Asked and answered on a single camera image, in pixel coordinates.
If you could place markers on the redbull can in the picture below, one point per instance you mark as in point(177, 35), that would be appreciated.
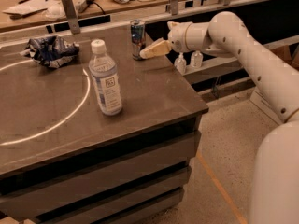
point(138, 37)

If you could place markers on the white corova cardboard box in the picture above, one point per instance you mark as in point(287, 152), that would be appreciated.
point(259, 100)

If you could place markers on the metal bracket post left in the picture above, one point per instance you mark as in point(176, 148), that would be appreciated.
point(71, 16)

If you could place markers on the white crumpled mask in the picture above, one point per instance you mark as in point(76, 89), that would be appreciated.
point(54, 12)

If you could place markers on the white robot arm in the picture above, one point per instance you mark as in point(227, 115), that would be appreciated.
point(275, 188)

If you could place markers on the blue crumpled chip bag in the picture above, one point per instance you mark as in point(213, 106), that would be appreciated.
point(52, 52)

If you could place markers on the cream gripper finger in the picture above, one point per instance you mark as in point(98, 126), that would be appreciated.
point(160, 47)

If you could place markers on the clear plastic water bottle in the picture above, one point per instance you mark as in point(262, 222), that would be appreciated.
point(105, 79)

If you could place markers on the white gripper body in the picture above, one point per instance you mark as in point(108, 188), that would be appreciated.
point(177, 37)

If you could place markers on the small clear bottle right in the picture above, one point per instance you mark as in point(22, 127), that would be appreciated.
point(196, 59)

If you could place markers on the small clear bottle left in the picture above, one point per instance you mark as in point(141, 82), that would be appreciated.
point(180, 64)

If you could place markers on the white papers on desk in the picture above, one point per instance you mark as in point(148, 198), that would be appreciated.
point(28, 7)

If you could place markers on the small clear bottle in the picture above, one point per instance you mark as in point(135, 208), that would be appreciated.
point(196, 59)
point(180, 64)

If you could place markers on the grey drawer cabinet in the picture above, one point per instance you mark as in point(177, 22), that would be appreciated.
point(118, 176)

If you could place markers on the metal shelf rail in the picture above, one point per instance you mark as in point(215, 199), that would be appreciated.
point(287, 49)

